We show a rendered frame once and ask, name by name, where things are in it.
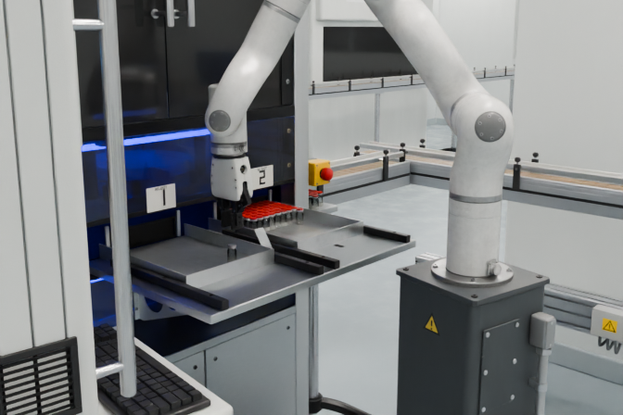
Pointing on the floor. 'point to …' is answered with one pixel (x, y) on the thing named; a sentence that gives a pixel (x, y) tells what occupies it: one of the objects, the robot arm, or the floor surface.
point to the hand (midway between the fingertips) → (232, 219)
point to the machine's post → (298, 192)
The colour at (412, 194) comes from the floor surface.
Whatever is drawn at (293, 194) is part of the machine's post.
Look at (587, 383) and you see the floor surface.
